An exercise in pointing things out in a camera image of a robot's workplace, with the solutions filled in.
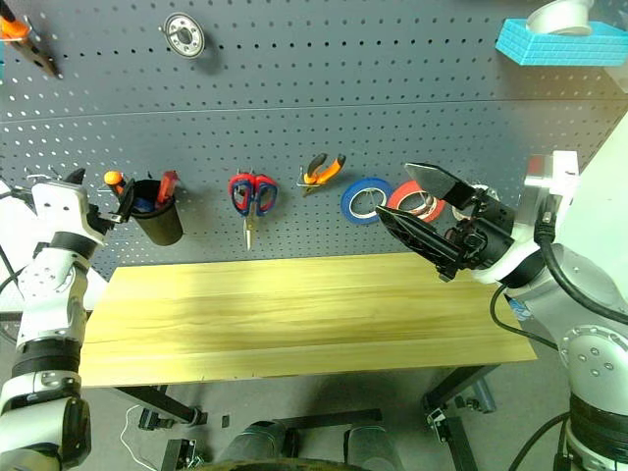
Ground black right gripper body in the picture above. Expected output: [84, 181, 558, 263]
[443, 187, 517, 271]

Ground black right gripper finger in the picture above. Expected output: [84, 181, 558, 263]
[403, 162, 477, 209]
[374, 205, 466, 285]

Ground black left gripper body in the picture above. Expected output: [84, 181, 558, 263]
[85, 202, 115, 236]

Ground orange handled screwdriver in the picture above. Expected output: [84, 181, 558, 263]
[103, 169, 134, 200]

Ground orange black needle-nose pliers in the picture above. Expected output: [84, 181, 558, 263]
[299, 152, 347, 197]

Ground blue handled scissors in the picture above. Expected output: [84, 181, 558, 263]
[230, 176, 280, 251]

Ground red handled scissors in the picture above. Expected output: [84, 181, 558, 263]
[228, 172, 280, 251]

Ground black tool cup holder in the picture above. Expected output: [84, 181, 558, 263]
[128, 179, 185, 247]

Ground grey pegboard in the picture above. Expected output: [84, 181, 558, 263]
[0, 0, 628, 284]

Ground red tape roll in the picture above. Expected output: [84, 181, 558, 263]
[386, 180, 446, 225]

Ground red utility knife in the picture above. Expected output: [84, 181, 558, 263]
[154, 170, 181, 210]

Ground blue tape roll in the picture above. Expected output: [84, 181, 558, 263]
[340, 177, 395, 226]

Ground cyan plastic basket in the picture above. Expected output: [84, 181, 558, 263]
[495, 18, 628, 68]

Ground dark rounded shape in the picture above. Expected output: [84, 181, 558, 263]
[215, 420, 295, 465]
[342, 424, 404, 467]

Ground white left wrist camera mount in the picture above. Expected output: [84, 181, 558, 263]
[29, 180, 107, 246]

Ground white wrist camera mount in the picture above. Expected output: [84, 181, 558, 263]
[471, 149, 582, 287]
[29, 180, 107, 246]

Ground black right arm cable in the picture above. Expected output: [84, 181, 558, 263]
[490, 193, 628, 350]

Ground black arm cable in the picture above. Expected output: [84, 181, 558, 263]
[0, 184, 38, 344]
[490, 193, 628, 350]

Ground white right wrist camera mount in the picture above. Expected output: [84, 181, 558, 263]
[471, 149, 582, 287]

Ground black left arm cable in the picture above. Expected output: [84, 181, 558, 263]
[0, 184, 38, 344]

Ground orange handled dark pliers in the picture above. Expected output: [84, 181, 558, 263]
[0, 12, 63, 79]

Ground black table frame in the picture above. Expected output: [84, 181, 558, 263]
[110, 362, 501, 471]

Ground thin white floor cable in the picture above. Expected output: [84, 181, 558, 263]
[120, 404, 163, 467]

